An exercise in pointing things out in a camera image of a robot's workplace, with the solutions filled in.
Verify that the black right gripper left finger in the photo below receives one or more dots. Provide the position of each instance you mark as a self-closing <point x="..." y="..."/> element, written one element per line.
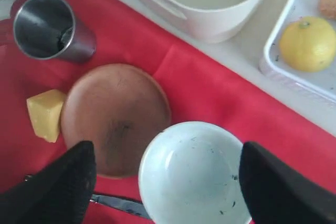
<point x="60" y="193"/>

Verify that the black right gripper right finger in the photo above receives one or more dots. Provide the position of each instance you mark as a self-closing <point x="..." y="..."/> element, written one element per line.
<point x="276" y="193"/>

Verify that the yellow cheese wedge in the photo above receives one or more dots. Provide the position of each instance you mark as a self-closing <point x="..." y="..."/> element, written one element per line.
<point x="44" y="112"/>

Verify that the yellow lemon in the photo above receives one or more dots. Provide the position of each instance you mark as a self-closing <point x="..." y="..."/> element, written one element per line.
<point x="308" y="44"/>

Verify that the fried chicken nugget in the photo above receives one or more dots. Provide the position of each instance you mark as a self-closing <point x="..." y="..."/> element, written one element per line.
<point x="327" y="8"/>

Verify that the metal table knife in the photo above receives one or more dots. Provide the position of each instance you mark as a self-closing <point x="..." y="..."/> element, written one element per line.
<point x="131" y="206"/>

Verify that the white ceramic bowl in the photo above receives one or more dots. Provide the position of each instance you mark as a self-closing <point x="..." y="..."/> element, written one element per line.
<point x="189" y="173"/>

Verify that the brown wooden plate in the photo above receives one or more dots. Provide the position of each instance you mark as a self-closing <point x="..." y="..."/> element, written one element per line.
<point x="120" y="109"/>

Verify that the stainless steel cup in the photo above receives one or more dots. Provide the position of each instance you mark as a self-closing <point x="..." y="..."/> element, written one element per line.
<point x="49" y="29"/>

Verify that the white perforated plastic basket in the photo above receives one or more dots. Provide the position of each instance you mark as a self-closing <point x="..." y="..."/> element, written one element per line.
<point x="321" y="84"/>

